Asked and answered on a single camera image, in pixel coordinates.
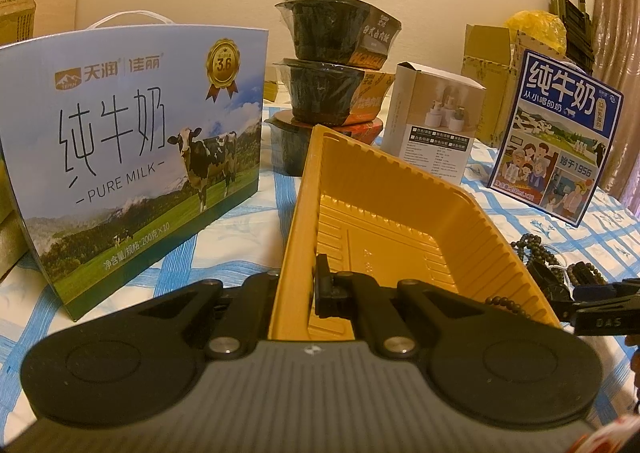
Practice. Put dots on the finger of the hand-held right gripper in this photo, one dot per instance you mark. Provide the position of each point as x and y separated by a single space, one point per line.
617 289
607 320

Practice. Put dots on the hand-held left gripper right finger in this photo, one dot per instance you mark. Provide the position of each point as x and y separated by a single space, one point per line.
324 288

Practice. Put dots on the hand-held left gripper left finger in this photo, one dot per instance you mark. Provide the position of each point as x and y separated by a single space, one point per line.
254 299

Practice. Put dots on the yellow plastic tray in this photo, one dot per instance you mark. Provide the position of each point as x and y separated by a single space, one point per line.
400 213

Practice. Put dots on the blue checked tablecloth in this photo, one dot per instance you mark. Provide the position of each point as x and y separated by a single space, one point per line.
225 233

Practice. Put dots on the black instant noodle bowl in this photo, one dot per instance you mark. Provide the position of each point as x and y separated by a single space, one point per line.
320 88
325 28
287 143

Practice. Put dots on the small blue cartoon milk box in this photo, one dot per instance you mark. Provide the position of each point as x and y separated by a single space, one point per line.
550 143

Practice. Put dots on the white humidifier box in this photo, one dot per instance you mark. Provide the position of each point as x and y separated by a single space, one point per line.
435 133

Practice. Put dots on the large cow print milk carton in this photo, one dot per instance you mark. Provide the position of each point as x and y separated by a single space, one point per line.
125 133

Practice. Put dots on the small beige box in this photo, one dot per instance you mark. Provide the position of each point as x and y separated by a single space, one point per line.
272 83

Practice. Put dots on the beige curtain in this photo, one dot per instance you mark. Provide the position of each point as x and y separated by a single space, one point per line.
617 58

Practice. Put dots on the brown cardboard box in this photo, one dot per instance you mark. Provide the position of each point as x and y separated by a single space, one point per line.
487 83

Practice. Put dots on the black folding hand cart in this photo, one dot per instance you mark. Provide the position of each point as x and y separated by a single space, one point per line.
575 28

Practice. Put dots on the yellow plastic bag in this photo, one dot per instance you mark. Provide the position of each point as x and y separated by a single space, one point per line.
537 28

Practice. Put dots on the light wooden board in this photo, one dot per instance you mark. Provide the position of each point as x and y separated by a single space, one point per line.
55 8

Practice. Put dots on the printed cardboard box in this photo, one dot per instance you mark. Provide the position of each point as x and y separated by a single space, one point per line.
17 15

